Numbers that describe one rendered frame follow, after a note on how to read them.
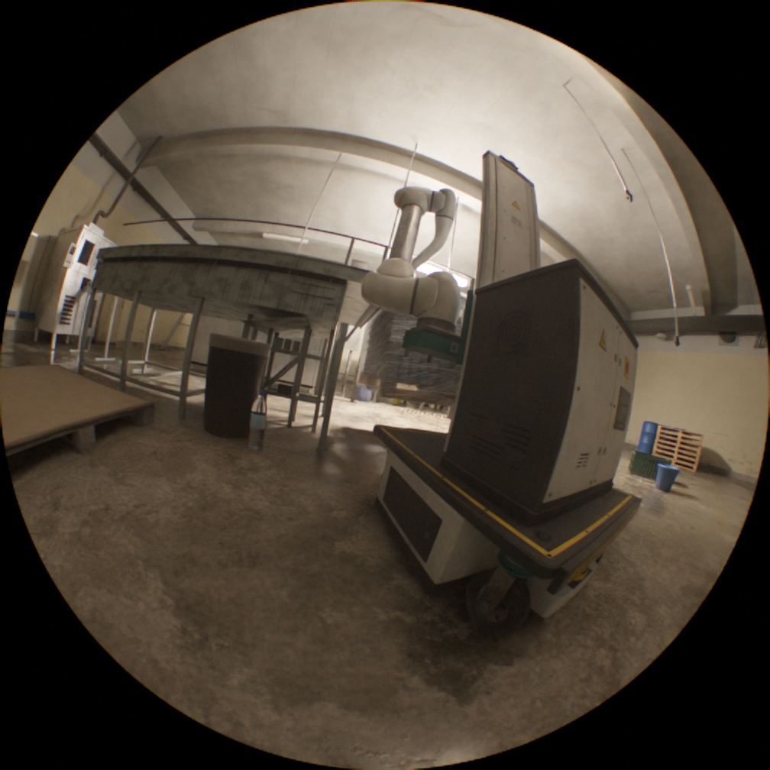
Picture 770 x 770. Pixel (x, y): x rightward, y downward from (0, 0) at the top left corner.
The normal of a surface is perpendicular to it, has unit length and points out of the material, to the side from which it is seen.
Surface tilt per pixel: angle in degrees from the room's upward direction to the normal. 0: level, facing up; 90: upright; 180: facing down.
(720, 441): 90
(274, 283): 90
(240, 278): 90
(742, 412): 90
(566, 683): 0
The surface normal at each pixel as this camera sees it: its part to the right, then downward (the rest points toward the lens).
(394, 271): -0.02, -0.21
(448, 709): 0.21, -0.98
